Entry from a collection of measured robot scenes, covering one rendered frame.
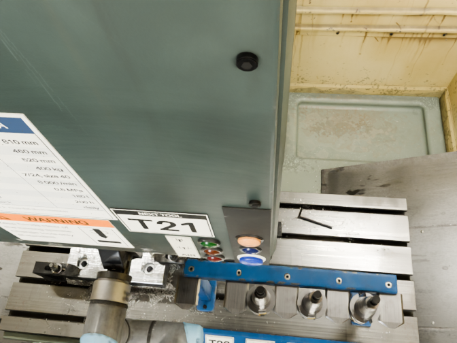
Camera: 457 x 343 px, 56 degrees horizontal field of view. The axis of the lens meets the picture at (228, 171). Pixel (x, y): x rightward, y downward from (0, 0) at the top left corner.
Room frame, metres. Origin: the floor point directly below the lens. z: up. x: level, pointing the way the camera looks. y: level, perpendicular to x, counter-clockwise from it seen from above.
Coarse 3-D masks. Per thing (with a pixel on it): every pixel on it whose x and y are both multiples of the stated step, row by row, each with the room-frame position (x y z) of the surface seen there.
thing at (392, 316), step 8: (384, 296) 0.13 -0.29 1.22; (392, 296) 0.12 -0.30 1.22; (400, 296) 0.12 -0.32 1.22; (384, 304) 0.11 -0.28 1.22; (392, 304) 0.11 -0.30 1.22; (400, 304) 0.10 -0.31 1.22; (384, 312) 0.09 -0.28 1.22; (392, 312) 0.09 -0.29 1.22; (400, 312) 0.09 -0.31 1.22; (384, 320) 0.08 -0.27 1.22; (392, 320) 0.08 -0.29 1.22; (400, 320) 0.07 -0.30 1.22; (392, 328) 0.06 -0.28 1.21
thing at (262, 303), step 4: (256, 288) 0.17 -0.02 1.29; (264, 288) 0.17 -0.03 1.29; (268, 292) 0.17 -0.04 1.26; (252, 296) 0.16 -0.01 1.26; (256, 296) 0.16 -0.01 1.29; (264, 296) 0.15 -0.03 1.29; (268, 296) 0.16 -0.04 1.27; (252, 300) 0.16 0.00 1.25; (256, 300) 0.15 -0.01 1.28; (260, 300) 0.15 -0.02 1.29; (264, 300) 0.15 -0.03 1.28; (268, 300) 0.15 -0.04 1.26; (252, 304) 0.15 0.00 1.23; (256, 304) 0.15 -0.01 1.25; (260, 304) 0.15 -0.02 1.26; (264, 304) 0.14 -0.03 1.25; (268, 304) 0.15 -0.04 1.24; (260, 308) 0.14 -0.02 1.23; (264, 308) 0.14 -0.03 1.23
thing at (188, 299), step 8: (184, 280) 0.23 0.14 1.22; (192, 280) 0.23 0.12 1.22; (200, 280) 0.23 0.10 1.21; (176, 288) 0.22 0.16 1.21; (184, 288) 0.21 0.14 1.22; (192, 288) 0.21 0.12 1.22; (176, 296) 0.20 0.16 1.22; (184, 296) 0.20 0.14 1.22; (192, 296) 0.19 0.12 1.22; (176, 304) 0.18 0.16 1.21; (184, 304) 0.18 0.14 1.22; (192, 304) 0.18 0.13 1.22
